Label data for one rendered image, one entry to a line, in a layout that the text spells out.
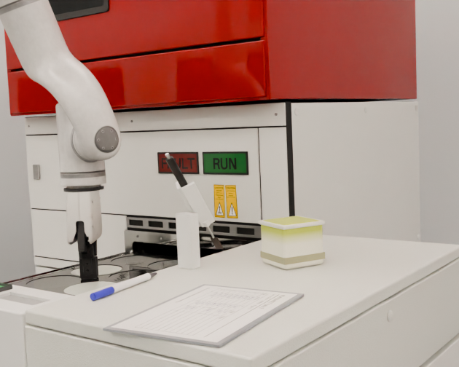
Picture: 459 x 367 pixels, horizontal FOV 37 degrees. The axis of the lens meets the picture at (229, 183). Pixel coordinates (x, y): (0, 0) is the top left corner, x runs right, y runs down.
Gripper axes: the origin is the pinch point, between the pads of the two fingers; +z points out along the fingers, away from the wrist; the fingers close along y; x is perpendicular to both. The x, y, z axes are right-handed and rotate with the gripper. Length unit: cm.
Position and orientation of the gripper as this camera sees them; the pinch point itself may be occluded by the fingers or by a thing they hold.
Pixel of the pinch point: (89, 267)
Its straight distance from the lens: 133.0
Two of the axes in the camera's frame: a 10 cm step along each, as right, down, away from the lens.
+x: 10.0, -0.4, -0.1
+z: 0.4, 9.9, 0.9
